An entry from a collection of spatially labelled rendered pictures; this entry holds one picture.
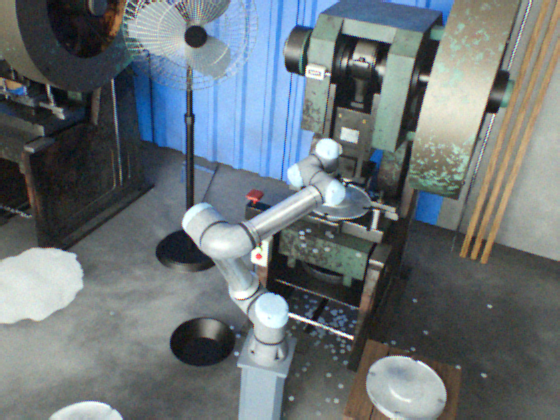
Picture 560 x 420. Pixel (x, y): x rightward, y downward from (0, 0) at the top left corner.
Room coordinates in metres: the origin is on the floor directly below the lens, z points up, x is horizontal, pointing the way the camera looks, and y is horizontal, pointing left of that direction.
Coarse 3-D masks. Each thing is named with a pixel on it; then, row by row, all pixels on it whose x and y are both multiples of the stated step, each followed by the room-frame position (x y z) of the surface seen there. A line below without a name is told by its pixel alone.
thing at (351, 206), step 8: (344, 184) 2.20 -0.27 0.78; (352, 192) 2.14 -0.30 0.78; (360, 192) 2.15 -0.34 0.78; (344, 200) 2.06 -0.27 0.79; (352, 200) 2.07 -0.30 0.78; (360, 200) 2.08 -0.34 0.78; (368, 200) 2.09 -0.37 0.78; (320, 208) 1.99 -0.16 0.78; (328, 208) 1.99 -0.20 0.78; (336, 208) 2.00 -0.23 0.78; (344, 208) 2.00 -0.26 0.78; (352, 208) 2.01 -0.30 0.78; (360, 208) 2.02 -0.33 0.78; (328, 216) 1.93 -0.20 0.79; (336, 216) 1.94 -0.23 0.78; (344, 216) 1.94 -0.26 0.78; (352, 216) 1.95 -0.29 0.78; (360, 216) 1.96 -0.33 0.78
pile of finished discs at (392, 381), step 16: (384, 368) 1.54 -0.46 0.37; (400, 368) 1.55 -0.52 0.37; (416, 368) 1.56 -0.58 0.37; (368, 384) 1.46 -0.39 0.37; (384, 384) 1.47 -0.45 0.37; (400, 384) 1.47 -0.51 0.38; (416, 384) 1.48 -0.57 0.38; (432, 384) 1.49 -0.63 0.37; (384, 400) 1.40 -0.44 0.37; (400, 400) 1.40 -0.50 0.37; (416, 400) 1.41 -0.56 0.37; (432, 400) 1.42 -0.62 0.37; (400, 416) 1.33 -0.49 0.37; (416, 416) 1.34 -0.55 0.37; (432, 416) 1.35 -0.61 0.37
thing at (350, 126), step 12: (336, 108) 2.13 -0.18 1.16; (348, 108) 2.13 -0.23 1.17; (360, 108) 2.14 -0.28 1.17; (336, 120) 2.13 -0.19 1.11; (348, 120) 2.11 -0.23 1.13; (360, 120) 2.10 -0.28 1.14; (336, 132) 2.13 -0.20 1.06; (348, 132) 2.11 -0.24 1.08; (360, 132) 2.09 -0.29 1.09; (348, 144) 2.11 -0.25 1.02; (360, 144) 2.09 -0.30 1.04; (348, 156) 2.10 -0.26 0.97; (360, 156) 2.09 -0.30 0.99; (348, 168) 2.06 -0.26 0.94; (360, 168) 2.08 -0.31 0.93
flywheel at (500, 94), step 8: (504, 72) 2.00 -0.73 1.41; (496, 80) 1.97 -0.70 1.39; (504, 80) 1.97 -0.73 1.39; (512, 80) 2.01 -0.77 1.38; (496, 88) 1.95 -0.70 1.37; (504, 88) 1.95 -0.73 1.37; (512, 88) 1.97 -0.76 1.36; (496, 96) 1.94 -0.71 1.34; (504, 96) 1.96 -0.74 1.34; (488, 104) 1.95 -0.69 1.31; (496, 104) 1.94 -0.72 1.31; (504, 104) 1.96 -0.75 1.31; (488, 112) 1.98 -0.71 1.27; (496, 112) 1.97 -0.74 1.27
